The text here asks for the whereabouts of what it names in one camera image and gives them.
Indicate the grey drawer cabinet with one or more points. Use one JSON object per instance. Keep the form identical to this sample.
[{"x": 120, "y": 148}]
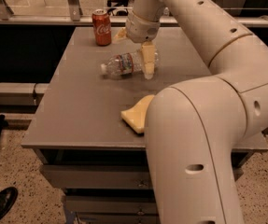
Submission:
[{"x": 86, "y": 148}]

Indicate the red Coca-Cola can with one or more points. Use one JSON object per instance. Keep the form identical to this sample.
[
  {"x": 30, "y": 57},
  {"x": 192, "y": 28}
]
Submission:
[{"x": 102, "y": 27}]

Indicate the clear plastic water bottle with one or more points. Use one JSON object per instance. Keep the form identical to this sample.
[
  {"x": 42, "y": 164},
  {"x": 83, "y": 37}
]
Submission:
[{"x": 125, "y": 64}]

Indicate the yellow sponge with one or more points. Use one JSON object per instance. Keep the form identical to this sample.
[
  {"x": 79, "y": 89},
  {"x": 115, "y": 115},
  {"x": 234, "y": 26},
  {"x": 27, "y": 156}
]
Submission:
[{"x": 135, "y": 116}]

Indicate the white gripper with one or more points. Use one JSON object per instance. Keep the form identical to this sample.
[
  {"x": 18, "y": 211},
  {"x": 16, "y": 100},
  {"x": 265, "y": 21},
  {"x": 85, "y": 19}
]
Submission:
[{"x": 140, "y": 31}]

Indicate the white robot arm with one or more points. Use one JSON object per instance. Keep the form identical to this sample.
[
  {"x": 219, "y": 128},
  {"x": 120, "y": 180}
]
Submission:
[{"x": 192, "y": 126}]

